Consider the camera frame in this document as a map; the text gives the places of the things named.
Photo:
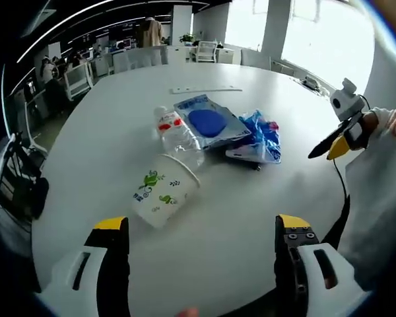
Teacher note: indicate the small grey device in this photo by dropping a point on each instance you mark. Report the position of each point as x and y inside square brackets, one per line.
[310, 82]

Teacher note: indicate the white mesh office chair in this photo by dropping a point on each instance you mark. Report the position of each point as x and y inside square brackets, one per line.
[77, 79]
[207, 51]

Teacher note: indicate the blue and grey pouch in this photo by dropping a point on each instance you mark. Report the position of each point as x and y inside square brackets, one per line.
[206, 120]

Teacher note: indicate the person's right hand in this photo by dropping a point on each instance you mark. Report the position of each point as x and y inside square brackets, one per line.
[370, 122]

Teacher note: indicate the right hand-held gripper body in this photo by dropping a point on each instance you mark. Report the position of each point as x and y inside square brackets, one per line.
[344, 100]

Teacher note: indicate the white packet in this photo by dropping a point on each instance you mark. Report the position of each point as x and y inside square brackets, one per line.
[242, 153]

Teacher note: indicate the person's light grey clothing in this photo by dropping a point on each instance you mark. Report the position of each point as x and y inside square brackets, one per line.
[376, 204]

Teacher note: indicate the blue plastic bag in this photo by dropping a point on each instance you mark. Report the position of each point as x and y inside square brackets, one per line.
[265, 138]

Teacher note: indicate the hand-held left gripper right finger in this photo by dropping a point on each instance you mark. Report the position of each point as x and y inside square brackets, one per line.
[287, 264]

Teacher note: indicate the green potted plant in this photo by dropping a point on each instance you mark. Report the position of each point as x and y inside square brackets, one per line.
[186, 38]

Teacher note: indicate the person's left hand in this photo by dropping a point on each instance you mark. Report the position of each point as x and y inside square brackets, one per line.
[188, 312]

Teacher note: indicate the clear plastic water bottle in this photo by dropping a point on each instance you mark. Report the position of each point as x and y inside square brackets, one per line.
[178, 138]

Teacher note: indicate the white round table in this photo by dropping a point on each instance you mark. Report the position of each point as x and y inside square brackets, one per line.
[237, 204]

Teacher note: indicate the white flat strip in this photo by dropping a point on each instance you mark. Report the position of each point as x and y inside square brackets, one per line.
[206, 89]

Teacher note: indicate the white paper cup green print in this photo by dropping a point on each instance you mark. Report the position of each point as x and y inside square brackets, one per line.
[161, 195]

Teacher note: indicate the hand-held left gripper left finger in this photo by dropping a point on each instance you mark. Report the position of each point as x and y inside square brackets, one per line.
[113, 261]

